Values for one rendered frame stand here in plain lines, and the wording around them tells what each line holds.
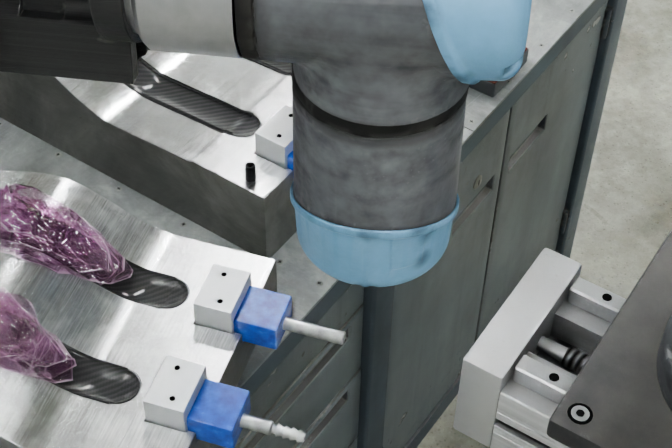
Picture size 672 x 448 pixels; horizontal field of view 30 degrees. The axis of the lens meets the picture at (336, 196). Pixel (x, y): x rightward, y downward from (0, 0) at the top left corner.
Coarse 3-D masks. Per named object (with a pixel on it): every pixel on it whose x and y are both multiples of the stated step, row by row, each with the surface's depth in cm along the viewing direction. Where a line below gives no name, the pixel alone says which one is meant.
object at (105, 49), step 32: (0, 0) 51; (32, 0) 51; (64, 0) 51; (96, 0) 48; (0, 32) 51; (32, 32) 51; (64, 32) 51; (96, 32) 51; (128, 32) 49; (0, 64) 52; (32, 64) 52; (64, 64) 52; (96, 64) 51; (128, 64) 51
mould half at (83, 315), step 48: (48, 192) 116; (144, 240) 117; (192, 240) 118; (48, 288) 110; (96, 288) 112; (192, 288) 114; (96, 336) 109; (144, 336) 110; (192, 336) 110; (240, 336) 110; (0, 384) 103; (48, 384) 105; (144, 384) 106; (0, 432) 101; (48, 432) 102; (96, 432) 103; (144, 432) 103; (192, 432) 103
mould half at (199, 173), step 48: (0, 96) 135; (48, 96) 129; (96, 96) 127; (240, 96) 128; (288, 96) 127; (96, 144) 129; (144, 144) 124; (192, 144) 122; (240, 144) 122; (144, 192) 129; (192, 192) 124; (240, 192) 119; (288, 192) 121; (240, 240) 124
